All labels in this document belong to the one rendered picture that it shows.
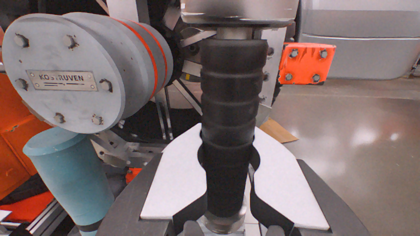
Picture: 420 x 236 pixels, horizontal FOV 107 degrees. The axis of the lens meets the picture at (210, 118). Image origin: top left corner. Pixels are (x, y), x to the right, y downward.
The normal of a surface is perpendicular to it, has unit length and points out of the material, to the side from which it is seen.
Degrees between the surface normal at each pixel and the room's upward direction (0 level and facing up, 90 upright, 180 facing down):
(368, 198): 0
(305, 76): 90
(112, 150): 45
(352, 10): 90
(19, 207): 0
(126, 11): 90
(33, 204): 0
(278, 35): 90
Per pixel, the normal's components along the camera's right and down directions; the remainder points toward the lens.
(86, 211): 0.48, 0.44
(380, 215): 0.01, -0.88
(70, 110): -0.06, 0.47
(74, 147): 0.90, 0.36
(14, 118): 1.00, 0.04
